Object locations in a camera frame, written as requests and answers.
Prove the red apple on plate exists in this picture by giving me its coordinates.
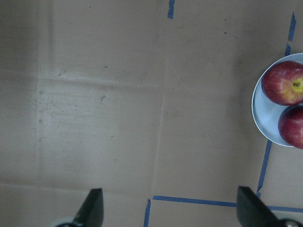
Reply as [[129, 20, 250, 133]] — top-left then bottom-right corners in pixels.
[[261, 61, 303, 106], [278, 105, 303, 149]]

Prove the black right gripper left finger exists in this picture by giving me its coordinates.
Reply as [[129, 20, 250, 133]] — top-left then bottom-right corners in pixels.
[[71, 188, 104, 227]]

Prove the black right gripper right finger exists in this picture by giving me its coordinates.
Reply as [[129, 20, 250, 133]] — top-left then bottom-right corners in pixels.
[[237, 186, 303, 227]]

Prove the light blue plate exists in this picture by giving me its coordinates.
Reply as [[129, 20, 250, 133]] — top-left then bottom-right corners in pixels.
[[251, 52, 303, 148]]

